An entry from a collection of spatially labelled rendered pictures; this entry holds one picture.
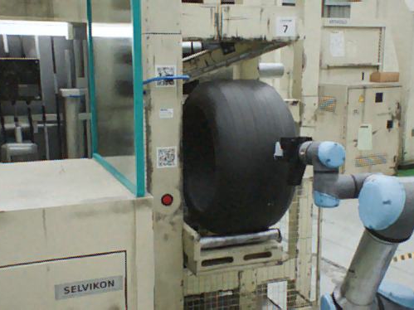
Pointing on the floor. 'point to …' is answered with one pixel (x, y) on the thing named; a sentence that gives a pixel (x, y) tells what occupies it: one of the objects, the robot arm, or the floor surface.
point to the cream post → (175, 288)
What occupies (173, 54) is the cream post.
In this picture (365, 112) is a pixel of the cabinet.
